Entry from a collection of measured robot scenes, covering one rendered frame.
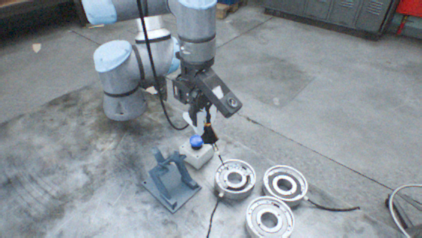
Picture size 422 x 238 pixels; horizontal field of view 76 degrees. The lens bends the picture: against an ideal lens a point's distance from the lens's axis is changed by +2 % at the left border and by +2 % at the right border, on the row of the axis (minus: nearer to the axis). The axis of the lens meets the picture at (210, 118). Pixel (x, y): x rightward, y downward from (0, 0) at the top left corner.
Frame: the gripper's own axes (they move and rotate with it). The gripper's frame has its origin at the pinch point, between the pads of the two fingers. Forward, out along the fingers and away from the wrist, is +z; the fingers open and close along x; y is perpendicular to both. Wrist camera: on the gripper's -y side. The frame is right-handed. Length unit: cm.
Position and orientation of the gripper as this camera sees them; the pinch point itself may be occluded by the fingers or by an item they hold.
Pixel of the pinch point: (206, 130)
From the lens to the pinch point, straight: 67.4
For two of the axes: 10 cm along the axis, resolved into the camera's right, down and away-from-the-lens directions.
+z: 0.0, 7.6, 6.5
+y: -7.4, -4.4, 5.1
